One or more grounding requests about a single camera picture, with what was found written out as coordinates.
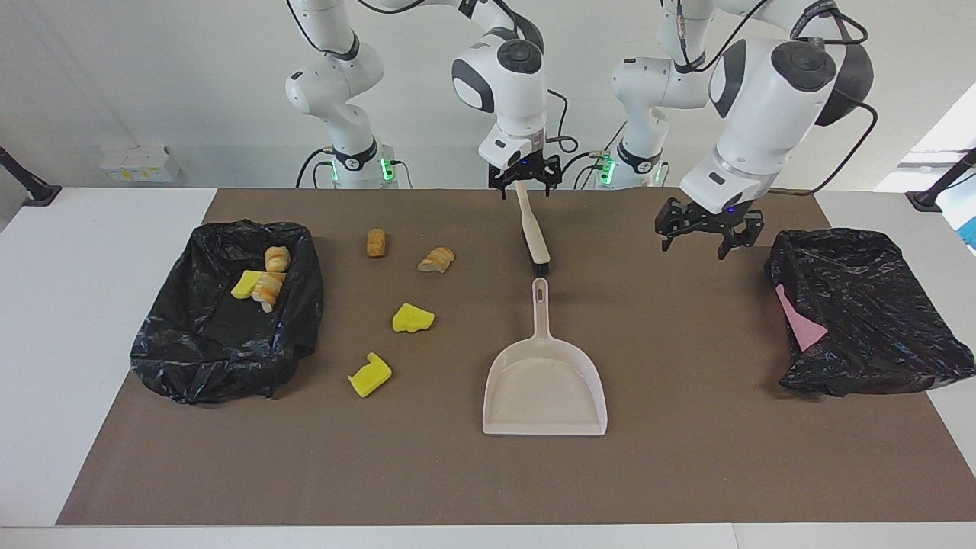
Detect orange striped bread slice toy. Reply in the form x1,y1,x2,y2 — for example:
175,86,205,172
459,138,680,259
417,246,456,274

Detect black base power cable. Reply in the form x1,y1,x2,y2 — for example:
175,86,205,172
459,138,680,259
560,151,611,189
295,147,336,189

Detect white wall socket boxes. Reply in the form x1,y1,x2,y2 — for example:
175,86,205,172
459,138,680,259
99,145,182,184

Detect black camera stand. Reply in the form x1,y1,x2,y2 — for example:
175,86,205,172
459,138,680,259
0,145,62,208
906,147,976,213

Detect pink flat board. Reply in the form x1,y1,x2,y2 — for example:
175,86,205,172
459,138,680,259
774,284,829,352

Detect black bag bin with board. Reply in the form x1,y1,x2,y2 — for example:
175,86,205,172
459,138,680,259
764,227,976,398

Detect beige hand brush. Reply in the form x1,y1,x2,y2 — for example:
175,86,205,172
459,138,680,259
515,181,551,277

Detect orange striped roll toy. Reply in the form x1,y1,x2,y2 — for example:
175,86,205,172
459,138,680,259
252,272,287,313

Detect brown table mat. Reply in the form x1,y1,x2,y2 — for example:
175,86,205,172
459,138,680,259
56,188,976,527

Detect notched yellow sponge piece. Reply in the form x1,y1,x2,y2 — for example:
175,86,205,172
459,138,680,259
348,352,393,399

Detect beige plastic dustpan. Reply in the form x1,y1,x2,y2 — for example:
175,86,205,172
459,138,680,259
482,278,608,437

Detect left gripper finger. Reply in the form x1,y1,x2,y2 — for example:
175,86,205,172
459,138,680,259
716,220,766,262
653,199,688,253

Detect black trash bag bin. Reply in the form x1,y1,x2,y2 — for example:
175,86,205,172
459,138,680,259
130,220,325,405

